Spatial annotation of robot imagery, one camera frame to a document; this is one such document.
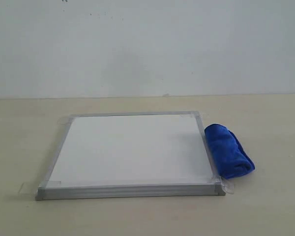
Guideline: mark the blue microfiber cloth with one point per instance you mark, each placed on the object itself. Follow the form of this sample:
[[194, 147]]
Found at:
[[227, 152]]

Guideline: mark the clear tape front left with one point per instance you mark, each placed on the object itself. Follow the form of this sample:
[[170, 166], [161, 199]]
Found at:
[[35, 188]]

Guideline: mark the aluminium framed whiteboard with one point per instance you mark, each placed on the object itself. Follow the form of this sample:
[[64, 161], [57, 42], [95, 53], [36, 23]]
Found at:
[[153, 154]]

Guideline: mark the clear tape front right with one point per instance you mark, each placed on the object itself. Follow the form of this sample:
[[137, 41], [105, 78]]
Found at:
[[222, 186]]

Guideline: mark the clear tape back right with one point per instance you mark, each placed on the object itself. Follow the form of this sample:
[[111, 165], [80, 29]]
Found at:
[[193, 114]]

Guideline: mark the clear tape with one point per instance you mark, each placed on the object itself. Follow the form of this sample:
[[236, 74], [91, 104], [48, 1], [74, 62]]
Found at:
[[222, 186], [193, 114], [35, 188]]

